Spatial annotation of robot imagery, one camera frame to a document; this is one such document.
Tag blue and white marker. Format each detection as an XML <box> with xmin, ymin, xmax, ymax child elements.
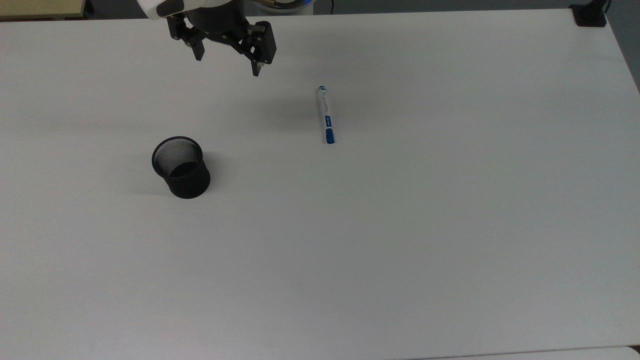
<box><xmin>317</xmin><ymin>85</ymin><xmax>336</xmax><ymax>145</ymax></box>

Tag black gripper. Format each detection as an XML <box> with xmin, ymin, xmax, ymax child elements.
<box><xmin>167</xmin><ymin>0</ymin><xmax>277</xmax><ymax>77</ymax></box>

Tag black mesh pen cup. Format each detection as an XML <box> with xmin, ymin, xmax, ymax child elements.
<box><xmin>151</xmin><ymin>135</ymin><xmax>211</xmax><ymax>200</ymax></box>

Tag light wooden desk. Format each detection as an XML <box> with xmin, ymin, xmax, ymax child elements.
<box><xmin>0</xmin><ymin>0</ymin><xmax>87</xmax><ymax>21</ymax></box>

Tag black camera pole with clamp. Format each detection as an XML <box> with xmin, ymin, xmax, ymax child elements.
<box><xmin>570</xmin><ymin>0</ymin><xmax>612</xmax><ymax>28</ymax></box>

